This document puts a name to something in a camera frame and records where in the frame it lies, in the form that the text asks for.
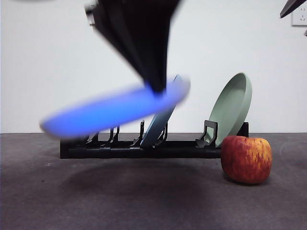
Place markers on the green plate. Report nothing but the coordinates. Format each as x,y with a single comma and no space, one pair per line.
230,110

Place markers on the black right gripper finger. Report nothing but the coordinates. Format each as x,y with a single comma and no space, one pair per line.
291,7

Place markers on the red yellow apple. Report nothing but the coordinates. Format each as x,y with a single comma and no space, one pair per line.
247,160

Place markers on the black plate rack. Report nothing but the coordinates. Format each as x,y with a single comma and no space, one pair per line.
168,151

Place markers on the pale yellow cream plate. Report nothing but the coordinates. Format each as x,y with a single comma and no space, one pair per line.
108,112

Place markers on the blue plate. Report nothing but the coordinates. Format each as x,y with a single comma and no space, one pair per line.
156,129

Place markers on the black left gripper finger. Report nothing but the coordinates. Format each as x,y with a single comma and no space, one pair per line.
158,28
120,28

